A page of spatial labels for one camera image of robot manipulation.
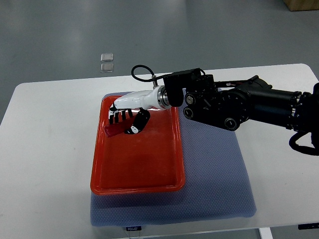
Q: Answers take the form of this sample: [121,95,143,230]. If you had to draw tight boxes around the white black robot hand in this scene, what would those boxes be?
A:
[109,86,170,134]

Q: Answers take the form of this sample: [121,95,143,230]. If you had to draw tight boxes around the red pepper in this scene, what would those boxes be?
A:
[104,118,135,137]

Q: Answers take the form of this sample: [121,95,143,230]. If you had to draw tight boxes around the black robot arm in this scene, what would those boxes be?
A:
[161,68,319,156]

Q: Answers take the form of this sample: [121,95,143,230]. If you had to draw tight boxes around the red plastic tray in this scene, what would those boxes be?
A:
[90,93,185,196]

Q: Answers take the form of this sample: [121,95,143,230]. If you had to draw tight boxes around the lower floor socket plate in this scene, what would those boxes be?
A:
[100,63,114,73]

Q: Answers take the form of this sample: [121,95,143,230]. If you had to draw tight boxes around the floor socket plate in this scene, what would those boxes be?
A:
[100,53,114,62]
[100,63,114,73]

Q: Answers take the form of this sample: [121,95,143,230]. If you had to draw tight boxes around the upper floor socket plate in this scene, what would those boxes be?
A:
[100,53,114,62]

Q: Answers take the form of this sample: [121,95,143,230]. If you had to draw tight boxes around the blue-grey cloth mat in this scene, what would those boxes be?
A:
[91,108,256,227]

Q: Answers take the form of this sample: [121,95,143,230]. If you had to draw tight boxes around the black label tag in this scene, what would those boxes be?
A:
[126,226,142,232]

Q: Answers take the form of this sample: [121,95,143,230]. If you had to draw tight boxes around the cardboard box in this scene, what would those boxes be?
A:
[283,0,319,11]

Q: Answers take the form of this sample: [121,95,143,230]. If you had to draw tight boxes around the white table leg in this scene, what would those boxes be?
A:
[259,227,273,239]

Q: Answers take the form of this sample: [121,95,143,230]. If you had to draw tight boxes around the dark table edge label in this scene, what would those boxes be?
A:
[298,223,319,230]

